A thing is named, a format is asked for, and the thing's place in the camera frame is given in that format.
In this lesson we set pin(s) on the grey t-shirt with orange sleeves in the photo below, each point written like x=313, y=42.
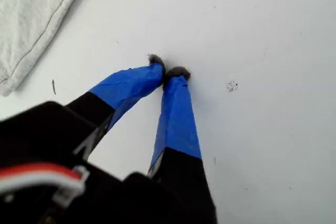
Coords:
x=29, y=19

